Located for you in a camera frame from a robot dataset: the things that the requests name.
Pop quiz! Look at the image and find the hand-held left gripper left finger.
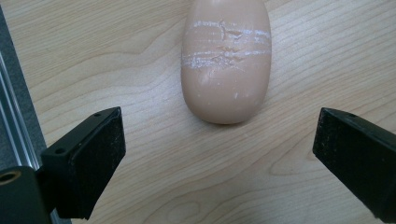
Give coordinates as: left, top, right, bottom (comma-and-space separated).
36, 106, 127, 221

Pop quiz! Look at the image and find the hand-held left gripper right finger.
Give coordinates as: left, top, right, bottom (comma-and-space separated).
312, 106, 396, 224

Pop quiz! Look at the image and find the beige oval soap bar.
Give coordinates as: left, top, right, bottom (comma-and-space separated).
180, 0, 273, 125

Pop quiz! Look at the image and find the aluminium table edge rail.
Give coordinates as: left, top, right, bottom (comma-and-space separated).
0, 50, 73, 224

